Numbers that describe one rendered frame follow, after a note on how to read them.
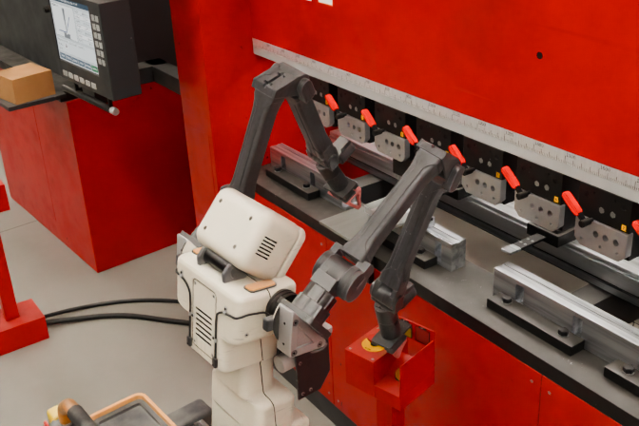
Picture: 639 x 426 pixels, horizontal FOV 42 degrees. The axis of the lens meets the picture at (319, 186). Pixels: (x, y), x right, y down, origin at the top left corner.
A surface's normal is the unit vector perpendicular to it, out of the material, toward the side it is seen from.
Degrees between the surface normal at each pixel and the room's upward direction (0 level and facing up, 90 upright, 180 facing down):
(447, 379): 90
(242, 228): 48
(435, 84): 90
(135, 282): 0
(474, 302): 0
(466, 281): 0
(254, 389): 90
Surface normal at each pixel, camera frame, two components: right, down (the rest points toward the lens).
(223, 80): 0.57, 0.32
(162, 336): -0.04, -0.91
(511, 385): -0.82, 0.27
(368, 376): -0.67, 0.34
